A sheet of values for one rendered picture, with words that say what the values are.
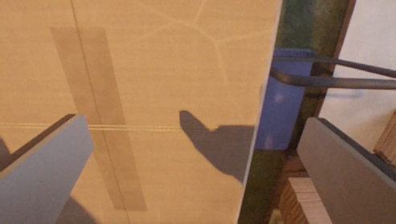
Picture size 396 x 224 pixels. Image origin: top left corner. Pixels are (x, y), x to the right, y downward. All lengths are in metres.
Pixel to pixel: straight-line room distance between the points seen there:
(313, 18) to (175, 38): 1.32
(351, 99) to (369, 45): 0.36
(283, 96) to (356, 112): 0.64
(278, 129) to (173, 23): 1.30
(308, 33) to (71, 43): 1.37
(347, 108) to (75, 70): 1.65
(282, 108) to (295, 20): 0.54
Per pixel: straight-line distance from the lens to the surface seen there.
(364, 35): 1.54
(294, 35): 1.42
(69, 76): 0.22
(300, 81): 0.49
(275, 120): 1.38
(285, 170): 1.90
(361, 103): 1.75
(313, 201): 1.88
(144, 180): 0.28
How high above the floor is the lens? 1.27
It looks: 60 degrees down
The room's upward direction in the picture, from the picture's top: 180 degrees clockwise
